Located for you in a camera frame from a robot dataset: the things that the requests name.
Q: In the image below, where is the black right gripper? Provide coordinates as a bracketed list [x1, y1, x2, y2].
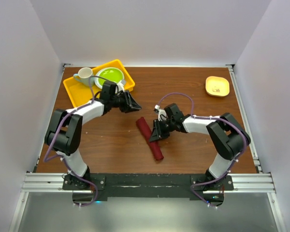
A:
[149, 119, 175, 143]

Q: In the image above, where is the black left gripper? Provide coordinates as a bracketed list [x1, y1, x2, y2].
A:
[110, 90, 141, 114]

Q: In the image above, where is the dark red cloth napkin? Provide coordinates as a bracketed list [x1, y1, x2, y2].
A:
[136, 117, 164, 161]

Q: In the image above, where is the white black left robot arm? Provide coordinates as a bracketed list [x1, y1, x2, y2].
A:
[43, 80, 142, 189]

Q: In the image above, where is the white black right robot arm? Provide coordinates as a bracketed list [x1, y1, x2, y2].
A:
[149, 103, 251, 190]

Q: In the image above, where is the green plate white rim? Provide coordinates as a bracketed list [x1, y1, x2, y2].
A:
[95, 67, 124, 88]

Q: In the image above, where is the yellow plastic tray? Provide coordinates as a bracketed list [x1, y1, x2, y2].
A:
[63, 59, 135, 107]

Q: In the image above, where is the light blue ceramic mug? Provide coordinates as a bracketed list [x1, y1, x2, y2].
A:
[73, 67, 94, 87]

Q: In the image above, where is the small yellow square dish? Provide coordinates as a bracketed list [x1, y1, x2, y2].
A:
[205, 76, 230, 97]

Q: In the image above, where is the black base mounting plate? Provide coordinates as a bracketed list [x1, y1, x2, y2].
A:
[62, 173, 234, 201]

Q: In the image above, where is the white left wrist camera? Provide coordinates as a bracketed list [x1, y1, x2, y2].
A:
[116, 79, 126, 92]

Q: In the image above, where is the aluminium frame rail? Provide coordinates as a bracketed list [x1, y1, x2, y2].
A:
[21, 173, 276, 193]

